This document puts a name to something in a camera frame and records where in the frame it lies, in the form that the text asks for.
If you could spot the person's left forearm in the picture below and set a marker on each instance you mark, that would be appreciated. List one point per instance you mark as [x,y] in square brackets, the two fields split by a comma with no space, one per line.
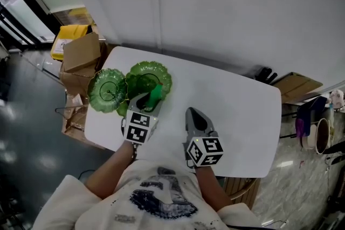
[107,175]

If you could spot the green tiered glass dish stand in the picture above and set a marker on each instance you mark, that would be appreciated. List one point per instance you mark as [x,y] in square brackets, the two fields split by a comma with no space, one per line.
[107,93]

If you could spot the wooden chair dark seat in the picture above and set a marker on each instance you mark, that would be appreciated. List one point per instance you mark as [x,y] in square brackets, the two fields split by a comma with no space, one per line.
[242,191]

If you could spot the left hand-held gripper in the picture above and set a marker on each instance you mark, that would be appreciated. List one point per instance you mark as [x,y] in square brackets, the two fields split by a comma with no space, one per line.
[137,129]

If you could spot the person's right forearm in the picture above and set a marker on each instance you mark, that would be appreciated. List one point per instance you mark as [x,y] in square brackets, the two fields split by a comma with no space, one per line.
[211,188]

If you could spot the pale fabric bundle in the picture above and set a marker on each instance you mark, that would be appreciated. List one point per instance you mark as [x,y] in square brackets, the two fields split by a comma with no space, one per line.
[338,99]

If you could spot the white round tub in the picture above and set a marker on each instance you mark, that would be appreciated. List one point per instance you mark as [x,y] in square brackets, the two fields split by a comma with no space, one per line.
[310,137]

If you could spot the round glass-top table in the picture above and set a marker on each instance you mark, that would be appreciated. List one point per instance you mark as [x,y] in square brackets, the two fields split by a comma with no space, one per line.
[323,136]

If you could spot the blue chair purple cloth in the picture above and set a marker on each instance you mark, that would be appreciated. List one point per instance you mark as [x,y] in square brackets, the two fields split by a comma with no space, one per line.
[307,115]

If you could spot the large cardboard box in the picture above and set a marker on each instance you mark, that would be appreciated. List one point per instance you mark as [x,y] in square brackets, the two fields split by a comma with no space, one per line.
[72,83]

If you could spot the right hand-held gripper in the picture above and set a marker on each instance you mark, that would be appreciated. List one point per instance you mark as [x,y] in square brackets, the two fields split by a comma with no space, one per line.
[208,149]

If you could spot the person's white printed shirt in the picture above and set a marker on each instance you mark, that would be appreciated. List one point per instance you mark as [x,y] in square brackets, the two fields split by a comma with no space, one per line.
[161,204]

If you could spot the small green bottle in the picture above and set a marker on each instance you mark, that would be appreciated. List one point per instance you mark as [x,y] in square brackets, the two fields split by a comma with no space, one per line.
[155,97]

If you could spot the black framed glass door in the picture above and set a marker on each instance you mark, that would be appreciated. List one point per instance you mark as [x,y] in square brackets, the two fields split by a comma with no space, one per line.
[10,8]

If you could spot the yellow lidded bin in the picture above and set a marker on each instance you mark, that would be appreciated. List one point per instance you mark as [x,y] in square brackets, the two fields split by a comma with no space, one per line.
[70,32]

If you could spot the black cylindrical object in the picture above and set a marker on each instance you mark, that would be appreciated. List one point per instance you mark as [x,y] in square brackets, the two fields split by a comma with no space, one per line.
[262,74]
[272,78]

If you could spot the small open cardboard box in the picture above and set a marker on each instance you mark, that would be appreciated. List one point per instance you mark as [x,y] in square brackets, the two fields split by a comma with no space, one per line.
[81,54]

